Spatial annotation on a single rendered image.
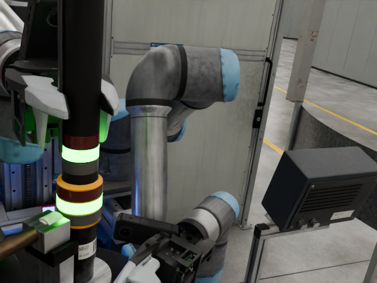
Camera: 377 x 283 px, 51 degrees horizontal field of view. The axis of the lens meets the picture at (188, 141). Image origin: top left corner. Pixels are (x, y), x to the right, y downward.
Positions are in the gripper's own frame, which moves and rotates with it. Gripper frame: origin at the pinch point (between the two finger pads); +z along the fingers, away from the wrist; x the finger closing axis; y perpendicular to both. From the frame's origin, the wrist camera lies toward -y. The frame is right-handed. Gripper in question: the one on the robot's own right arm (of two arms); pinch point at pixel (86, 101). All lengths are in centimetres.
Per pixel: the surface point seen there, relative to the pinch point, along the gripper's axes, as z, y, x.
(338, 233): -112, 150, -246
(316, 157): -25, 26, -70
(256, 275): -27, 59, -59
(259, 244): -27, 49, -57
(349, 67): -573, 117, -899
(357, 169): -18, 27, -78
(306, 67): -421, 86, -549
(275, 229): -26, 45, -61
